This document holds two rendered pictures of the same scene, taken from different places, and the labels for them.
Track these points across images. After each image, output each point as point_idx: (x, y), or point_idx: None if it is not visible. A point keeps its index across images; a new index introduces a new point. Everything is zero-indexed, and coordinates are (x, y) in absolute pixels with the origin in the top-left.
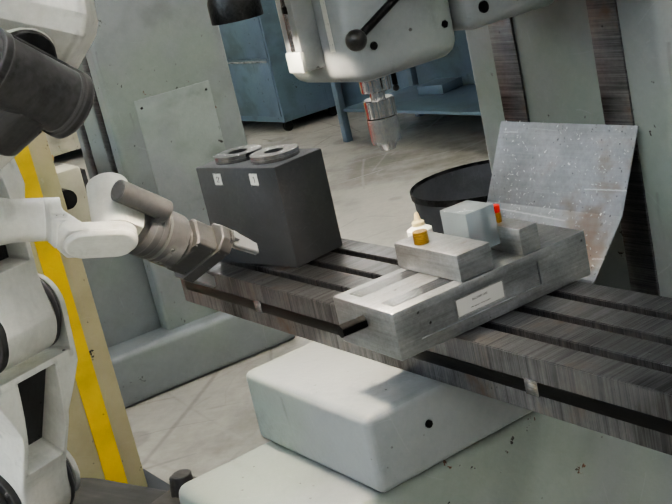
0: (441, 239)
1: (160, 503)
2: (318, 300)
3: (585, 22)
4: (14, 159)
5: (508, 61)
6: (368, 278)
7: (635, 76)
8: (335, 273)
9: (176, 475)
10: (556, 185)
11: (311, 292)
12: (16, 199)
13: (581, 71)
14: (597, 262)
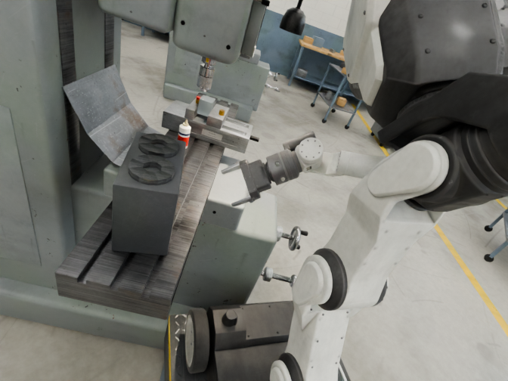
0: (217, 111)
1: (243, 324)
2: (215, 171)
3: (103, 16)
4: (362, 178)
5: (69, 44)
6: (186, 163)
7: (115, 41)
8: (181, 177)
9: (233, 314)
10: (107, 104)
11: (207, 178)
12: (365, 155)
13: (98, 43)
14: (143, 120)
